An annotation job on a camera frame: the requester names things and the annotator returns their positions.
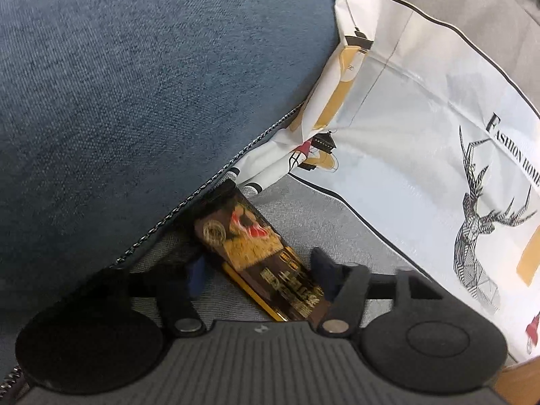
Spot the black gold snack bar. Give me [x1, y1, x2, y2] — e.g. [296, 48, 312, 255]
[194, 180, 330, 327]

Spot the blue sofa armrest cushion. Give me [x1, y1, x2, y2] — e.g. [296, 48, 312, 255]
[1, 0, 338, 372]

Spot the cardboard box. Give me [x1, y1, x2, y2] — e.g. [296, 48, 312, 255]
[494, 356, 540, 405]

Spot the grey sofa backrest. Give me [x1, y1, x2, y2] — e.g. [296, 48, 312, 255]
[405, 0, 539, 106]

